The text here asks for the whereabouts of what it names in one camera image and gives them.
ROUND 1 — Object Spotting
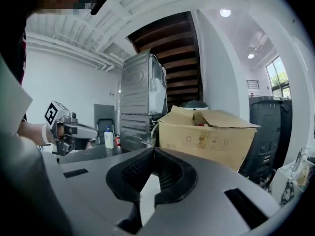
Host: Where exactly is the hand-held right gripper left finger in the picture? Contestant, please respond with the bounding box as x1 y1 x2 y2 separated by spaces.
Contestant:
105 147 156 235

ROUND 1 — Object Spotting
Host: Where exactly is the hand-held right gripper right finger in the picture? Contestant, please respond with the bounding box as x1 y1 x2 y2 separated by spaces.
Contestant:
152 147 199 205

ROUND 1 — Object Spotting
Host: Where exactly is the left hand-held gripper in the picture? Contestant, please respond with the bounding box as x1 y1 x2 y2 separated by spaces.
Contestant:
44 100 100 157

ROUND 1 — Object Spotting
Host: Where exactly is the white bottle with blue pump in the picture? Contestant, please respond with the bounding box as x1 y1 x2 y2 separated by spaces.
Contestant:
103 125 115 149

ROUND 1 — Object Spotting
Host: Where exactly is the person's left forearm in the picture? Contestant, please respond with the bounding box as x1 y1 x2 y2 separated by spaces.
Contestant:
16 121 45 148

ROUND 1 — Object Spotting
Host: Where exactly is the white sink counter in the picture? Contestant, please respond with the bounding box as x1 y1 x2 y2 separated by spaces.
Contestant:
270 156 315 207

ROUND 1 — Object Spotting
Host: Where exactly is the person's left hand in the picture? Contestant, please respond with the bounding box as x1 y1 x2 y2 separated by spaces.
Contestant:
52 123 67 142

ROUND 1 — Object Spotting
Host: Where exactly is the grey flat panel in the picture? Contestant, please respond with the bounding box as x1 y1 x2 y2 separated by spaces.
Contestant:
93 103 116 145

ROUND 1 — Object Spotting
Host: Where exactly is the open cardboard box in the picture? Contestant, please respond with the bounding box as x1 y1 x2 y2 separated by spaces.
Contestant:
157 105 261 173

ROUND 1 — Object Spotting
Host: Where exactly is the dark green round lid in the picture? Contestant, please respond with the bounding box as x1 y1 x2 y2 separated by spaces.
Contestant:
179 99 209 111

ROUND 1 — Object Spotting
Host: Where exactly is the large grey metal appliance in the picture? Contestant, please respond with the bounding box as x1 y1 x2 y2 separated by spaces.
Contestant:
119 50 168 116

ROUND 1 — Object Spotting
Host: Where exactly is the black wheeled trash bin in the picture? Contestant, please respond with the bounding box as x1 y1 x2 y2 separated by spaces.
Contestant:
239 95 293 184

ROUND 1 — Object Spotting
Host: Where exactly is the brown wooden staircase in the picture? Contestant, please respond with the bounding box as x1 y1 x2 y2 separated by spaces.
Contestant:
126 11 204 113

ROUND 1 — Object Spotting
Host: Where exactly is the chrome faucet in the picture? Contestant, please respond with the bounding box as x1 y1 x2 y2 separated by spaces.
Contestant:
291 147 311 173

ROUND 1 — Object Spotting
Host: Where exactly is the tall glass window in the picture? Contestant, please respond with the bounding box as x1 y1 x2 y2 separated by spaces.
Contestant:
265 56 292 99

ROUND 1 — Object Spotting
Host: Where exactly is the white wrist strap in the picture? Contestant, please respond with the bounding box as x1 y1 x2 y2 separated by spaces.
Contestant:
40 123 56 145

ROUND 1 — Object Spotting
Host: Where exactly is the white wall vent grille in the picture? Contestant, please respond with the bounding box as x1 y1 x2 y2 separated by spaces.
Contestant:
246 79 264 90

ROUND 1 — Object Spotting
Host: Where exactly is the black head-worn camera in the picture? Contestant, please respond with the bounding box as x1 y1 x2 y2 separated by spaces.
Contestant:
90 0 110 16

